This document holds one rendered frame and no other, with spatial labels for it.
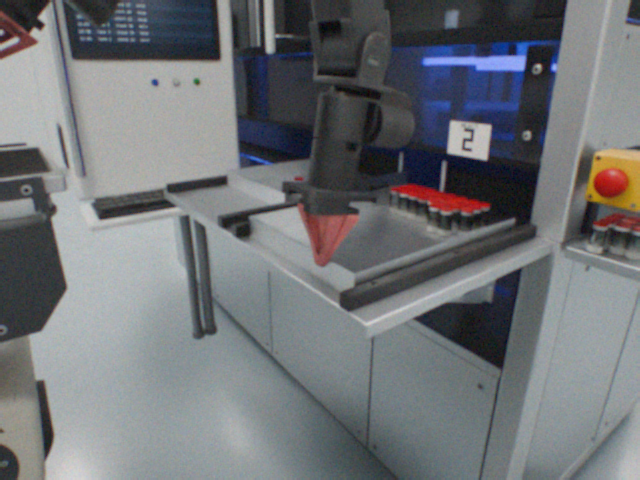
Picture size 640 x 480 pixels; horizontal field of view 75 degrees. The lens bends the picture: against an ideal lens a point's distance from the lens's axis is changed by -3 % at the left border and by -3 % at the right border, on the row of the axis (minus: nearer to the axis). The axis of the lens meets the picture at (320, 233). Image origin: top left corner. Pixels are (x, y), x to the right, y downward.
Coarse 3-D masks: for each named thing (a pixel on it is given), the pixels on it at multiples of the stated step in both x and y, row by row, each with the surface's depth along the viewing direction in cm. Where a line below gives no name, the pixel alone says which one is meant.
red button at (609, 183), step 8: (608, 168) 57; (616, 168) 56; (600, 176) 57; (608, 176) 56; (616, 176) 56; (624, 176) 55; (600, 184) 57; (608, 184) 56; (616, 184) 56; (624, 184) 55; (600, 192) 57; (608, 192) 57; (616, 192) 56
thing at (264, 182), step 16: (304, 160) 113; (240, 176) 96; (256, 176) 106; (272, 176) 109; (288, 176) 110; (304, 176) 110; (368, 176) 110; (384, 176) 96; (400, 176) 99; (256, 192) 91; (272, 192) 85
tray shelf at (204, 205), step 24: (192, 192) 96; (216, 192) 96; (240, 192) 96; (192, 216) 85; (216, 216) 80; (504, 216) 80; (240, 240) 69; (528, 240) 69; (264, 264) 63; (288, 264) 60; (480, 264) 60; (504, 264) 60; (312, 288) 54; (408, 288) 53; (432, 288) 53; (456, 288) 54; (336, 312) 50; (360, 312) 48; (384, 312) 48; (408, 312) 50
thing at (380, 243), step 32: (384, 192) 85; (256, 224) 67; (288, 224) 74; (384, 224) 75; (416, 224) 75; (512, 224) 68; (288, 256) 61; (352, 256) 62; (384, 256) 62; (416, 256) 55
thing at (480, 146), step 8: (456, 128) 78; (472, 128) 75; (480, 128) 74; (488, 128) 73; (456, 136) 78; (464, 136) 77; (480, 136) 74; (488, 136) 73; (448, 144) 80; (456, 144) 79; (472, 144) 76; (480, 144) 75; (488, 144) 73; (448, 152) 80; (456, 152) 79; (464, 152) 78; (472, 152) 76; (480, 152) 75
